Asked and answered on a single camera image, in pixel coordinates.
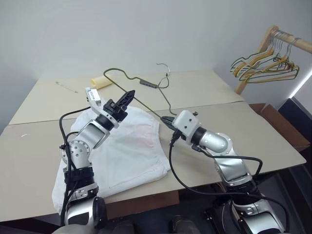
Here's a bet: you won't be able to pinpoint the grey-green wire hanger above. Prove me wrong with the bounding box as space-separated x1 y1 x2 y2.
230 36 280 72

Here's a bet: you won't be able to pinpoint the beige wire hanger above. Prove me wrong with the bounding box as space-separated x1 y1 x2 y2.
237 36 294 80

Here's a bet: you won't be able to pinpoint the olive wire hanger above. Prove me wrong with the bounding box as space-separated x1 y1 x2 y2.
103 62 178 120

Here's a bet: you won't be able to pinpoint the wooden clothes rack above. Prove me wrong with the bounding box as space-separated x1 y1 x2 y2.
234 24 312 95

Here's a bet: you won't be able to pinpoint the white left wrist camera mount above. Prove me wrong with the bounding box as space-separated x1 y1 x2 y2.
84 87 120 129

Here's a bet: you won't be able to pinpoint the brown cardboard box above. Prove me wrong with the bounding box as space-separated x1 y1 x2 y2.
248 103 311 152

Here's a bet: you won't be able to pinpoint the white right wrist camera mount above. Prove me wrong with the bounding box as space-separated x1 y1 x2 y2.
172 110 202 142

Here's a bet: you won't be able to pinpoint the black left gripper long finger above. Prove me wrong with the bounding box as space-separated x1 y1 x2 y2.
116 90 136 108

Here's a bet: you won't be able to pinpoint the thin pen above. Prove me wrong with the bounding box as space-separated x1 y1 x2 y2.
55 81 79 94

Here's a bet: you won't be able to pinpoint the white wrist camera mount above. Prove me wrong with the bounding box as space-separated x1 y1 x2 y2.
172 110 202 142
84 87 120 129

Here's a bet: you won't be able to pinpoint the yellow wire hanger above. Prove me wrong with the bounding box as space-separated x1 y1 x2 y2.
233 34 283 77

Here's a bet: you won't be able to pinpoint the white shorts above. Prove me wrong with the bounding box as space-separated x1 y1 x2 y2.
51 104 171 215

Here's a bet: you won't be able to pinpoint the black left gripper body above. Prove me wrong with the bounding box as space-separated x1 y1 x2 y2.
103 99 129 123

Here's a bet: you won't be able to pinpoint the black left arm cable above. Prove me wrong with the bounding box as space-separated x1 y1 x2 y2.
58 106 95 229

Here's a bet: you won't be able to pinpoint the black furniture panel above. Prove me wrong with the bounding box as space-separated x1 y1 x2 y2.
277 97 312 139

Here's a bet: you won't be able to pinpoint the dark rounded shape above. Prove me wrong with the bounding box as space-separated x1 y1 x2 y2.
169 214 195 234

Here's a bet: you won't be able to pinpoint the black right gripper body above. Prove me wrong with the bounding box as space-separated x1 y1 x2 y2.
170 121 182 142

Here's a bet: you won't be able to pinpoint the bunch of hanging wire hangers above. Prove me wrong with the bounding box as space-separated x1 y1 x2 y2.
240 38 300 85

